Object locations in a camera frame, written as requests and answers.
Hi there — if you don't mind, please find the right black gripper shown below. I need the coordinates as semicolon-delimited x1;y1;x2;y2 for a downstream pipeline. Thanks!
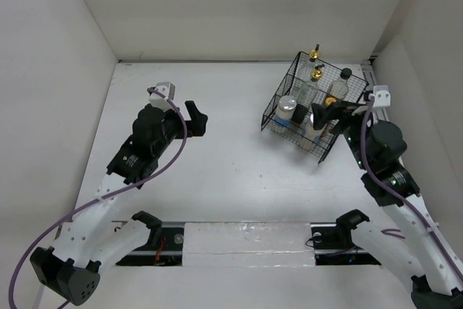
310;99;377;169

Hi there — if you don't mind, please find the black-capped dark sauce bottle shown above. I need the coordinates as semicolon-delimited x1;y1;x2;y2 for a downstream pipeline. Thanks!
327;68;352;100

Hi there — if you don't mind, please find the silver-lid salt shaker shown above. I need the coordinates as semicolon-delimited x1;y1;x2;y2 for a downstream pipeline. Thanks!
302;114;326;143
274;96;297;127

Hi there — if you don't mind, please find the gold-capped oil dispenser bottle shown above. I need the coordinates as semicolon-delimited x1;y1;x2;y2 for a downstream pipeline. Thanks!
292;64;325;124

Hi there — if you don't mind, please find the clear square glass bottle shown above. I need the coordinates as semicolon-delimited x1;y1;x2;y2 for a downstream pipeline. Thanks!
296;43;320;106

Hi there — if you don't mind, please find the green-label brown sauce bottle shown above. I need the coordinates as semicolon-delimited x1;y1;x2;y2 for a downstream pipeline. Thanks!
323;96;337;107

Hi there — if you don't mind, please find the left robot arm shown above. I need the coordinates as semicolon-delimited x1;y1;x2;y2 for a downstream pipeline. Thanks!
30;98;208;306

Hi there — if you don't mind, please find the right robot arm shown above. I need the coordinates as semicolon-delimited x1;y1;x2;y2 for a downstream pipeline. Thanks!
311;101;462;308

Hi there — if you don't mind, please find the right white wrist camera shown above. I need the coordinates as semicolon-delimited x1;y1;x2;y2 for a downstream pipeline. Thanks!
363;85;391;110

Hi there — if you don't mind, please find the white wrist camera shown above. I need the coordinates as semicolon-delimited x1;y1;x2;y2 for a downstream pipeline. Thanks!
363;85;391;110
147;82;176;111

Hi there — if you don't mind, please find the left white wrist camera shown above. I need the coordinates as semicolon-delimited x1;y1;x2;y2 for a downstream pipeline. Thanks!
147;82;176;111

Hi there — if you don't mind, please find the black wire rack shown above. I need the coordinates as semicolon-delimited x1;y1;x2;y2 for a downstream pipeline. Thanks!
260;51;368;161

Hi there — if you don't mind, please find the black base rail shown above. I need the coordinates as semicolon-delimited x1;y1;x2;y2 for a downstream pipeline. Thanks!
117;223;379;268

